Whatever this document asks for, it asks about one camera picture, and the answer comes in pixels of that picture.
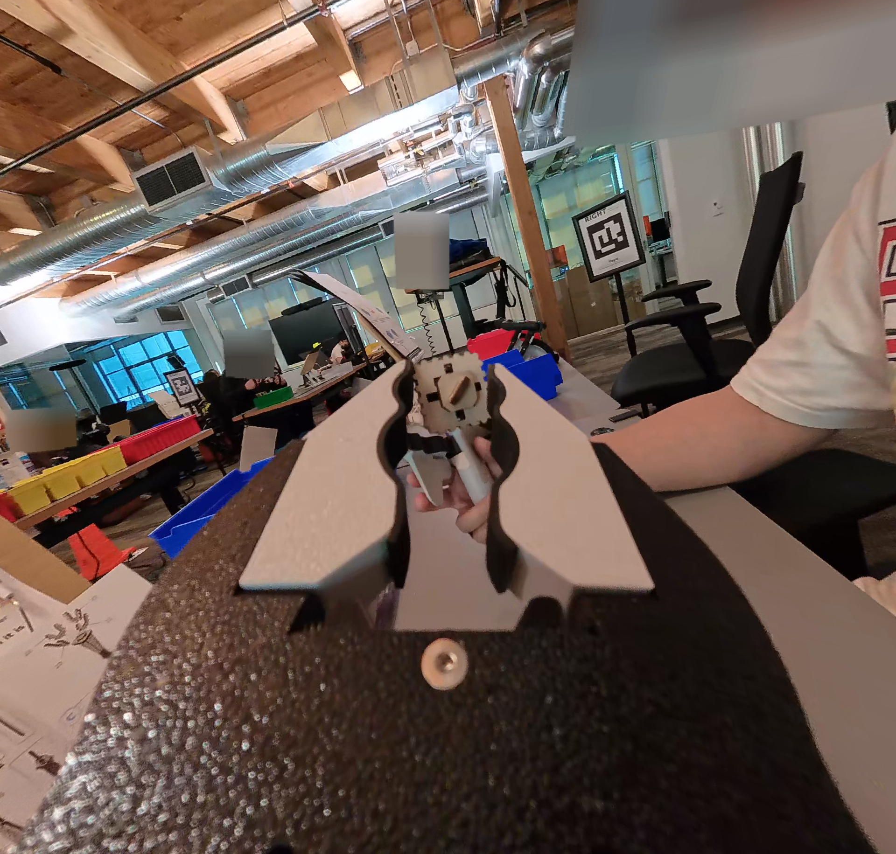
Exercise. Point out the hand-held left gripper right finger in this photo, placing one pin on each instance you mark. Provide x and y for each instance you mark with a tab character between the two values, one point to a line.
567	511

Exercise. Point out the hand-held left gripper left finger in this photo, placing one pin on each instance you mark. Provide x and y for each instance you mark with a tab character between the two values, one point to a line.
329	511

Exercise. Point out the wooden tower spire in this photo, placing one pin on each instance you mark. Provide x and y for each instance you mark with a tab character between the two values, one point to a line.
448	389

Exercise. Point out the person's right hand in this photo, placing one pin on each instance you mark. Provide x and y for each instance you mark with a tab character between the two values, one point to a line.
472	518

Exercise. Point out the white cardboard panel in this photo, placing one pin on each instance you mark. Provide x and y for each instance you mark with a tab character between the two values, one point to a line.
259	448

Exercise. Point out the blue storage bin white label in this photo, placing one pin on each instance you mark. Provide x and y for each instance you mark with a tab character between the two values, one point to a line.
203	511

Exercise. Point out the green storage bin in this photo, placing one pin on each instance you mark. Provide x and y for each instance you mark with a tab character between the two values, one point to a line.
273	398

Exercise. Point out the red storage bin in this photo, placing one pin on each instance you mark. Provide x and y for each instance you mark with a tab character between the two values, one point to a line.
493	347
157	440

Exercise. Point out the black monitor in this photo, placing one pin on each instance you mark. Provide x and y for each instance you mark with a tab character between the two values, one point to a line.
304	333

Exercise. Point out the white poster board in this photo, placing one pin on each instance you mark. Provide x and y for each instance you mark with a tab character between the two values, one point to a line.
364	315

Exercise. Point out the small marker sign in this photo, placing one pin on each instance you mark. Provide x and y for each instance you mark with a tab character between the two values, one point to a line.
180	386

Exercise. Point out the wooden work table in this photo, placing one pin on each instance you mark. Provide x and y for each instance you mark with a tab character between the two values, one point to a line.
133	471

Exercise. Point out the yellow storage bin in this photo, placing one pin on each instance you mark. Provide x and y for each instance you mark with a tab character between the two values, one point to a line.
105	462
28	497
66	480

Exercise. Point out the marker sign with stand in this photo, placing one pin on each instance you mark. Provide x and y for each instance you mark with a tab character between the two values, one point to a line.
607	237

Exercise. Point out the brown cardboard sheet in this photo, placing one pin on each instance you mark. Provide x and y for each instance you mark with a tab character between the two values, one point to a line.
35	567

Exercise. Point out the tower instruction sheet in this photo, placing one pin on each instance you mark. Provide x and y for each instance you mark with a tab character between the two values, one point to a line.
49	658

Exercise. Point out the black office chair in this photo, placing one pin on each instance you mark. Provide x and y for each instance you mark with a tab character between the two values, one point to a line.
770	238

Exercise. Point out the ventilation grille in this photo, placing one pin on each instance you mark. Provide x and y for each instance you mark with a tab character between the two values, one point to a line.
171	179

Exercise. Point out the wooden post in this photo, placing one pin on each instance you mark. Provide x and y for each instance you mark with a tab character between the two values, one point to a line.
525	224

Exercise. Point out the silver ventilation duct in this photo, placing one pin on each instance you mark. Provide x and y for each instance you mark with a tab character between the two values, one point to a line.
245	245
84	238

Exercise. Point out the bent silver duct pipes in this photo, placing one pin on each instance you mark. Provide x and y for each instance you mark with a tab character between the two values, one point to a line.
539	77

